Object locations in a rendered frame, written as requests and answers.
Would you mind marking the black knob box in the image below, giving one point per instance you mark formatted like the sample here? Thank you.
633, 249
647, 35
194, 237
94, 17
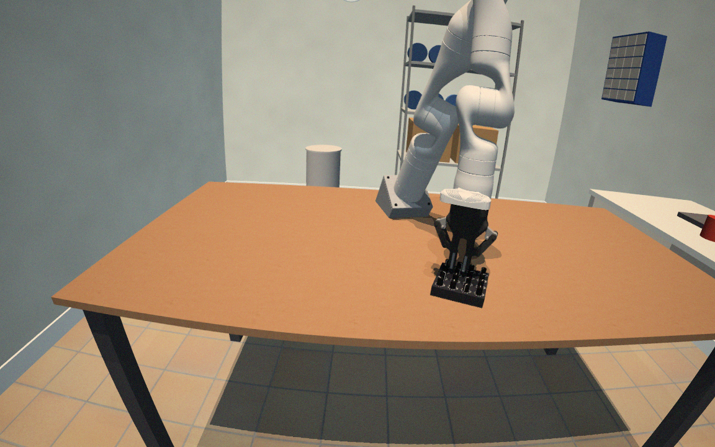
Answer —
468, 287

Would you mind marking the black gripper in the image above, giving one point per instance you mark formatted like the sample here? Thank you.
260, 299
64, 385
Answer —
468, 229

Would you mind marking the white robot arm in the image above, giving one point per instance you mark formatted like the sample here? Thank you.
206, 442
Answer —
487, 52

